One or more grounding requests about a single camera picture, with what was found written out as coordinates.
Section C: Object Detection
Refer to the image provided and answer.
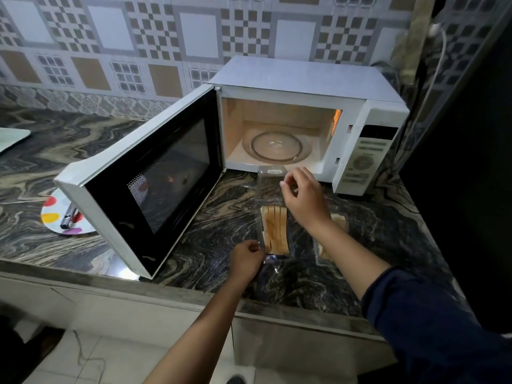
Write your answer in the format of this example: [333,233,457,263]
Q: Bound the metal tongs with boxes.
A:
[60,202,79,230]

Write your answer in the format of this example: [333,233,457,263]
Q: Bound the clear plastic container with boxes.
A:
[254,165,297,273]
[311,203,351,268]

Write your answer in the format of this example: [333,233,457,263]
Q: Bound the dark blue shirt sleeve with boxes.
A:
[361,267,512,384]

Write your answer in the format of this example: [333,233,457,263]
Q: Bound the white microwave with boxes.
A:
[54,55,411,279]

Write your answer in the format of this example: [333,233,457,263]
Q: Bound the beige power strip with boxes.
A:
[390,0,437,85]

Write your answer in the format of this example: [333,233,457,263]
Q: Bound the person's left forearm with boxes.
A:
[142,275,259,384]

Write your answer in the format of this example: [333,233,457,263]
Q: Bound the person's right hand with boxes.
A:
[279,166,333,235]

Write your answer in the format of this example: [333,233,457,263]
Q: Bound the person's left hand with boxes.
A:
[228,239,267,284]

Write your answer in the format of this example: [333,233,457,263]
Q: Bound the white polka dot plate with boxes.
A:
[39,187,98,236]

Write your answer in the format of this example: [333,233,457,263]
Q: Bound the person's right forearm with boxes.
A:
[311,219,392,301]

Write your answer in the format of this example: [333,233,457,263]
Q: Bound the glass microwave turntable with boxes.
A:
[242,130,314,164]

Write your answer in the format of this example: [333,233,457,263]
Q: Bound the white flat board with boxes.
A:
[0,127,31,154]

